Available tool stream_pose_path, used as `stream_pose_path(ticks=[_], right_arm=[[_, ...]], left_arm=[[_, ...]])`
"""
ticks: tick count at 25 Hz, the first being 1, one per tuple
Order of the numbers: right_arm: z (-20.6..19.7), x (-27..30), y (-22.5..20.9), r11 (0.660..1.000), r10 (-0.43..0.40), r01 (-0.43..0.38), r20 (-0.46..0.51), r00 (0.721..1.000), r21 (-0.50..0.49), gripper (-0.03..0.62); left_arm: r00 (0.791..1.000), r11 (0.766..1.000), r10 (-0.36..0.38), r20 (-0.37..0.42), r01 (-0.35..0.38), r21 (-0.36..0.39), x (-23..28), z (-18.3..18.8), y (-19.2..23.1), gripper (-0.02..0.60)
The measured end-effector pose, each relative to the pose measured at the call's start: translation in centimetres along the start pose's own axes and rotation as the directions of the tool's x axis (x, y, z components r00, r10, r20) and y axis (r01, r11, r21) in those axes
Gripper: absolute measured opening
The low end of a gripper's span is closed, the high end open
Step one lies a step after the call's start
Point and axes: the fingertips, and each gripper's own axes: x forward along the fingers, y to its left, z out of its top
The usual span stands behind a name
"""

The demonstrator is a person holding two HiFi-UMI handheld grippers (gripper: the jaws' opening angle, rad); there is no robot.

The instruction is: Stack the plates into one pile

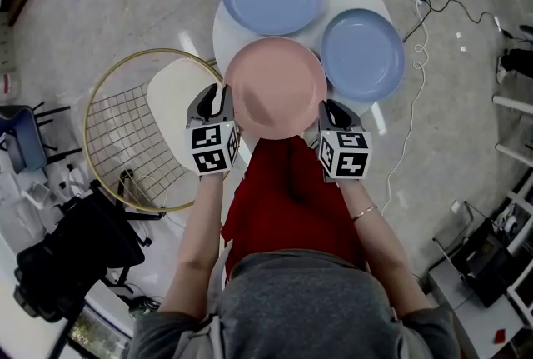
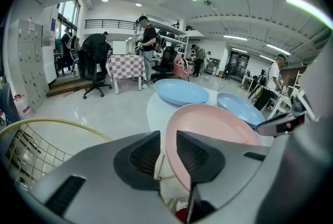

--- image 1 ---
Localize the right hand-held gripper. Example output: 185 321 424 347
317 98 373 182

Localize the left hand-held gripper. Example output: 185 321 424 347
184 83 242 177

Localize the big pink plate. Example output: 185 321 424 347
223 36 329 141

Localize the person's left forearm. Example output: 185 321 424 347
160 172 232 320

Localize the person's right forearm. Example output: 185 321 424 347
339 177 437 320

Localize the cream seat cushion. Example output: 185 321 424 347
147 58 227 176

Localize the person's red skirt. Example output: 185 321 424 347
219 135 368 280

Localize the blue chair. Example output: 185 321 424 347
0 101 84 176

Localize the person's grey shirt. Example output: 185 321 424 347
128 248 461 359

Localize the black mesh office chair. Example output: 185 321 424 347
14 169 168 324

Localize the grey cabinet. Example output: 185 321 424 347
427 261 526 355

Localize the gold wire chair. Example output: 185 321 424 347
82 47 228 214

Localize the thin gold bracelet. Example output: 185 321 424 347
351 205 379 222

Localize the white frame table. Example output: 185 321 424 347
492 93 533 167

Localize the black metal-frame chair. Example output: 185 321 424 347
431 201 528 309

